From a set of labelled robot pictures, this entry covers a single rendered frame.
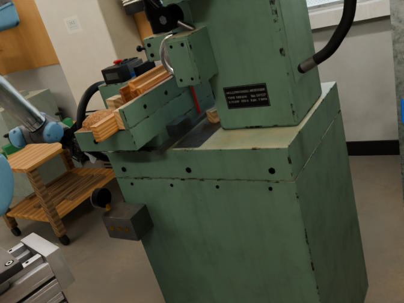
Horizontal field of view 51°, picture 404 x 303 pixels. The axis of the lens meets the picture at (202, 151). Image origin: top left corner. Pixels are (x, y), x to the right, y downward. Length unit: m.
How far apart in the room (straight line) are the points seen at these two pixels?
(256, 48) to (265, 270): 0.59
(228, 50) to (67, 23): 1.98
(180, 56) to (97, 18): 1.77
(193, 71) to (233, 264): 0.57
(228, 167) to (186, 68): 0.26
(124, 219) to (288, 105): 0.58
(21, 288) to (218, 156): 0.52
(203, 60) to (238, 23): 0.12
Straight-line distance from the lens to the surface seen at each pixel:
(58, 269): 0.96
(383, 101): 2.50
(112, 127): 1.08
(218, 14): 1.06
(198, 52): 1.03
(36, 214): 2.73
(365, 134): 2.59
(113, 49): 2.75
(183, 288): 1.47
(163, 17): 1.07
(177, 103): 1.23
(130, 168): 1.27
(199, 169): 1.12
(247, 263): 1.24
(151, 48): 1.29
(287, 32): 1.04
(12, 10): 1.03
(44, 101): 3.54
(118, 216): 1.30
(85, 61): 2.94
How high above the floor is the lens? 1.20
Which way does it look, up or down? 22 degrees down
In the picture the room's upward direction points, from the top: 17 degrees counter-clockwise
